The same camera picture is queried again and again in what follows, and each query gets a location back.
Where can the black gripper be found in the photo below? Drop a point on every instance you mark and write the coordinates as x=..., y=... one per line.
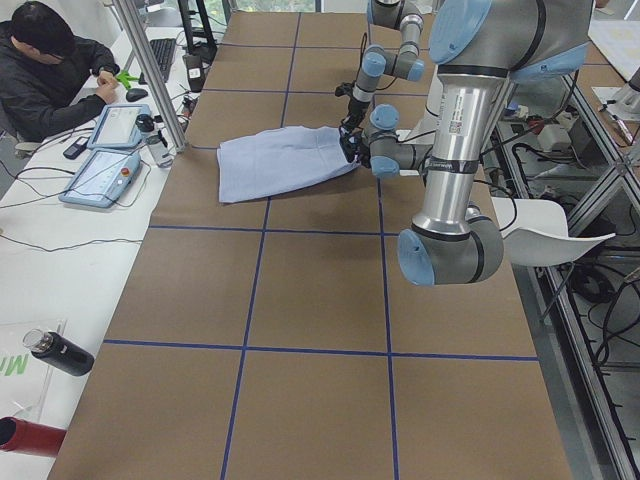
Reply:
x=355, y=106
x=361, y=150

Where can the light blue striped shirt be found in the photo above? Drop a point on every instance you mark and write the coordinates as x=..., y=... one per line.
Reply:
x=279, y=161

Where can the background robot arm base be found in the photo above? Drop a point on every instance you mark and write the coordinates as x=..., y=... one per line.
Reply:
x=621, y=102

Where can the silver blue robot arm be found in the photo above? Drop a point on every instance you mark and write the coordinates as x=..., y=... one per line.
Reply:
x=395, y=50
x=479, y=49

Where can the black box with label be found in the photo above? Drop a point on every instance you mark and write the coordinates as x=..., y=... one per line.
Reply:
x=195, y=72

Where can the clear water bottle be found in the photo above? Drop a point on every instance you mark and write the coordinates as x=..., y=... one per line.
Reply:
x=154, y=140

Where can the black keyboard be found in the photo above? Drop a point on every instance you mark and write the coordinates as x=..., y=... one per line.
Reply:
x=164, y=50

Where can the white plastic chair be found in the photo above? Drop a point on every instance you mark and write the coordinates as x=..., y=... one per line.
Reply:
x=535, y=233

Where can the black computer mouse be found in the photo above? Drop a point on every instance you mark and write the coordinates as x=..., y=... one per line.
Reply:
x=135, y=94

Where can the upper teach pendant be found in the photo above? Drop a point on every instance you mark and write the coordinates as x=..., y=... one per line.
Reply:
x=116, y=127

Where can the teach pendant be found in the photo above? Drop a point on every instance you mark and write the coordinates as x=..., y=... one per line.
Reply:
x=102, y=178
x=116, y=127

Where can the lower teach pendant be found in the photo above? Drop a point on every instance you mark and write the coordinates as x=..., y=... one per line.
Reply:
x=102, y=178

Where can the black smartphone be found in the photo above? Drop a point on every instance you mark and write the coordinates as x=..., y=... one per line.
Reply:
x=74, y=150

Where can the seated person in black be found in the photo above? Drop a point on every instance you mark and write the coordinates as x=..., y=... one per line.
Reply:
x=52, y=80

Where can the black water bottle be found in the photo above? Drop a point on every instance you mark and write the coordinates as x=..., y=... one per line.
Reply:
x=59, y=352

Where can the red fire extinguisher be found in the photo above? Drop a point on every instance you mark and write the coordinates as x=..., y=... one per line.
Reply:
x=24, y=437

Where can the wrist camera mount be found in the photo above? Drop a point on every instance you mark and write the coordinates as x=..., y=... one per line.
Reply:
x=344, y=89
x=349, y=140

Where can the aluminium frame post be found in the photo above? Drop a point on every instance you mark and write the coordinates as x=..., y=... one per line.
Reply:
x=134, y=29

